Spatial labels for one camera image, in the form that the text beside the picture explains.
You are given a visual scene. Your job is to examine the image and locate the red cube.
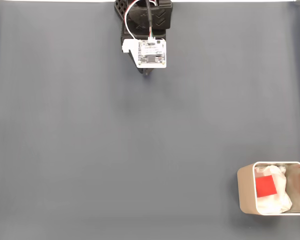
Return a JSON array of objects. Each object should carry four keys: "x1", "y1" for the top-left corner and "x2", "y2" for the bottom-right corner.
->
[{"x1": 255, "y1": 175, "x2": 278, "y2": 198}]

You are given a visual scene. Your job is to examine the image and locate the beige square box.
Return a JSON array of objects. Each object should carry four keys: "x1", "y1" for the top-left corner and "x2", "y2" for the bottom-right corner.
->
[{"x1": 236, "y1": 161, "x2": 300, "y2": 216}]

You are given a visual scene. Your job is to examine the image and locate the white crumpled tissue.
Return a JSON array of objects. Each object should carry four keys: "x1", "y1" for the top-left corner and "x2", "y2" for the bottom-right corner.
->
[{"x1": 254, "y1": 164, "x2": 293, "y2": 215}]

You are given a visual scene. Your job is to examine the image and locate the black camera cable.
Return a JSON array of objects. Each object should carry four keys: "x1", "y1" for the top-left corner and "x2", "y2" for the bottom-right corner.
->
[{"x1": 144, "y1": 0, "x2": 156, "y2": 42}]

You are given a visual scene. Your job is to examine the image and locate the white cable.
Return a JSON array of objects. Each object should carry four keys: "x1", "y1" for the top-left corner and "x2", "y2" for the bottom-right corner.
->
[{"x1": 123, "y1": 0, "x2": 139, "y2": 41}]

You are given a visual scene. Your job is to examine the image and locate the white camera board mount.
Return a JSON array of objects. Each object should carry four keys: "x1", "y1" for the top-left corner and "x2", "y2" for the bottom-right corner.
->
[{"x1": 121, "y1": 38, "x2": 168, "y2": 69}]

